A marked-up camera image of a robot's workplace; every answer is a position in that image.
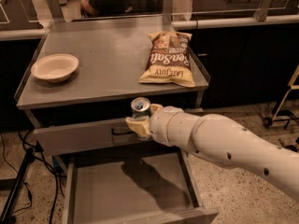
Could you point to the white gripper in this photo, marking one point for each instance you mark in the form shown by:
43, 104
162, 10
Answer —
163, 123

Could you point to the blue silver redbull can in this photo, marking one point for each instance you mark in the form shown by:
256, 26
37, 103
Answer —
140, 107

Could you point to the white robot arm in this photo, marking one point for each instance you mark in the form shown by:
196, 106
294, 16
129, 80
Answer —
222, 141

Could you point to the grey top drawer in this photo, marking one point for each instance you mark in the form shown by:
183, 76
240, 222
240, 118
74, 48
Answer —
73, 138

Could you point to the open grey middle drawer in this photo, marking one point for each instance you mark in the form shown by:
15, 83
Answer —
133, 185

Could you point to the grey metal drawer cabinet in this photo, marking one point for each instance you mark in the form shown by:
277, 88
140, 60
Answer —
112, 56

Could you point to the brown sea salt chips bag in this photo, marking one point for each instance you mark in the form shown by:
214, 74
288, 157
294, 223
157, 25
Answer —
169, 60

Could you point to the white paper bowl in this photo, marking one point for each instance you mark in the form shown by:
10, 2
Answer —
55, 68

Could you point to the person in dark shirt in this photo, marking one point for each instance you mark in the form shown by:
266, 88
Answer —
101, 8

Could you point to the black tripod leg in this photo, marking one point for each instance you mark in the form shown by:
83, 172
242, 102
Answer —
15, 186

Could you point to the black drawer handle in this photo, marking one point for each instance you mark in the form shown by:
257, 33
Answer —
119, 132

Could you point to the metal post bracket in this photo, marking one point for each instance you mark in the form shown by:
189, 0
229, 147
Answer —
262, 11

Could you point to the white horizontal rail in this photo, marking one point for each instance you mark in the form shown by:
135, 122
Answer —
234, 22

